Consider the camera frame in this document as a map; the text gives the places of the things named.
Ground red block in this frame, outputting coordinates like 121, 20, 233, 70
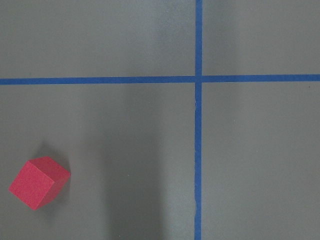
9, 156, 71, 210

